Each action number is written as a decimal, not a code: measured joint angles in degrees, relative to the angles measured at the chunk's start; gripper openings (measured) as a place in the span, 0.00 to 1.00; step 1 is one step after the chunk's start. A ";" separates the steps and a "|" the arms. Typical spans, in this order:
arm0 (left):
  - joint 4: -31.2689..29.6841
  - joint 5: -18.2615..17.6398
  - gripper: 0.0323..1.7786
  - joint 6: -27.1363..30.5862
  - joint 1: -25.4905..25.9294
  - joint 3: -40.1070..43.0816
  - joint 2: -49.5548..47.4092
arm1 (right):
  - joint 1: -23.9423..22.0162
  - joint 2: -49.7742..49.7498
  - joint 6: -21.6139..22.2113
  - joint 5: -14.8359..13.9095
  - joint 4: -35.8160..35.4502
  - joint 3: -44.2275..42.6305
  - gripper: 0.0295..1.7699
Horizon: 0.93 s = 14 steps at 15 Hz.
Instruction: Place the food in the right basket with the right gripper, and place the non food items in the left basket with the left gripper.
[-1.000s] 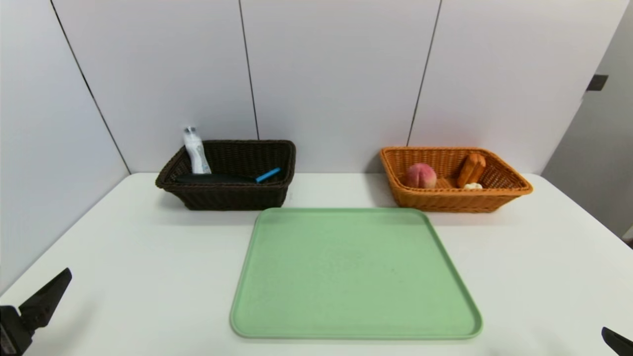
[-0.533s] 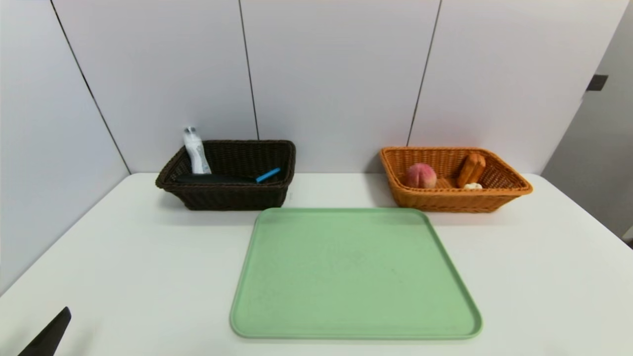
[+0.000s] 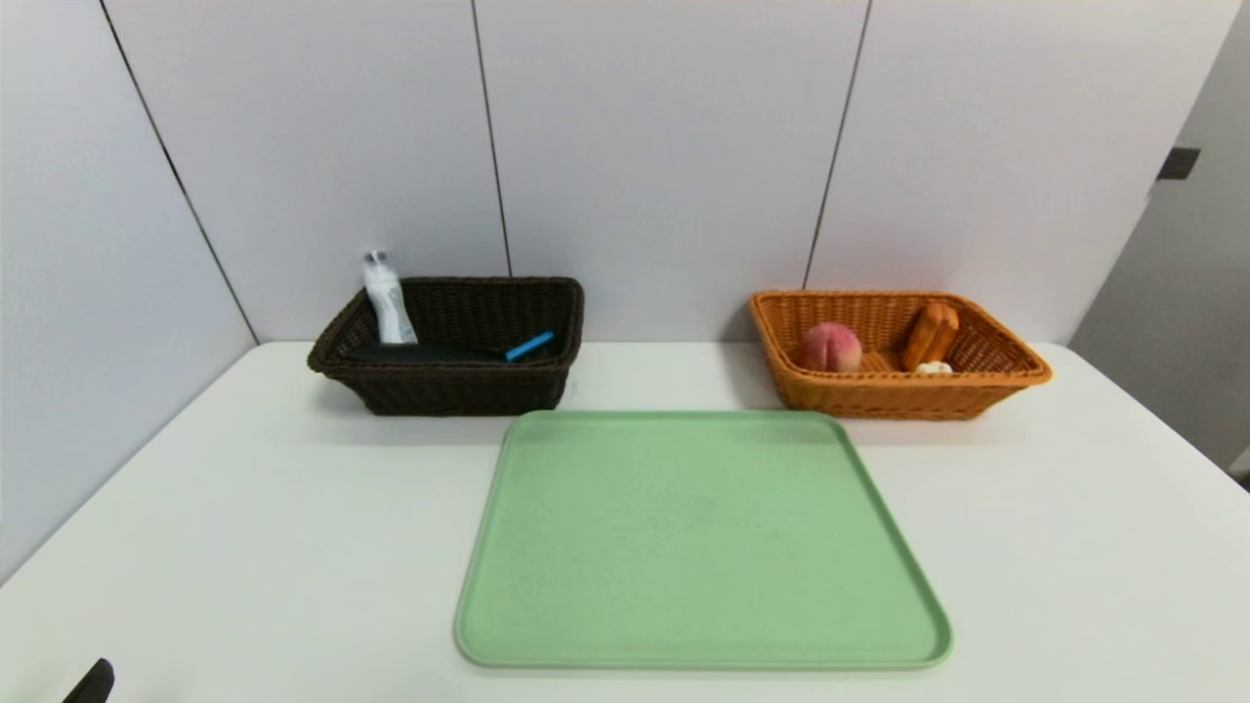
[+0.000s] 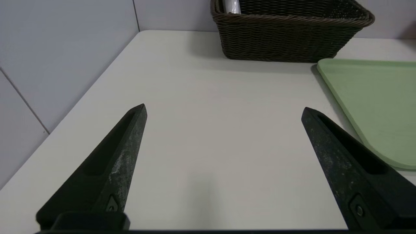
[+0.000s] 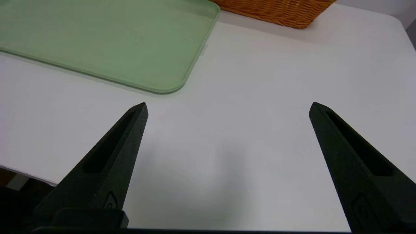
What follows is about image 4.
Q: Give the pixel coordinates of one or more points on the light green plastic tray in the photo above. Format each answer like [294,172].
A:
[380,107]

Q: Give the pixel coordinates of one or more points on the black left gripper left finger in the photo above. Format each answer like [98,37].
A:
[110,175]

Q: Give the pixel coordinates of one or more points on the clear bottle with white contents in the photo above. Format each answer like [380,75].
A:
[231,6]

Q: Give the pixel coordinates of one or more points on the dark brown wicker basket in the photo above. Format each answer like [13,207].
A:
[286,35]

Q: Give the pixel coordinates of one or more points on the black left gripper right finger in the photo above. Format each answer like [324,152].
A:
[344,175]

